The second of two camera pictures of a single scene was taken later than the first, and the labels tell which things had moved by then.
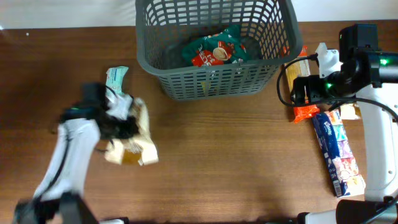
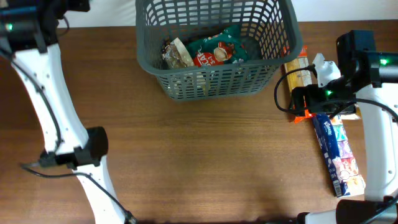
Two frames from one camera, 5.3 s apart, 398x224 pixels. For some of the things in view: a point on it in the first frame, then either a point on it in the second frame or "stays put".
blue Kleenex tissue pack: x=337 y=154 stays put
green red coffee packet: x=217 y=48 stays put
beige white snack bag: x=350 y=111 stays put
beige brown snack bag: x=140 y=149 -> x=175 y=55
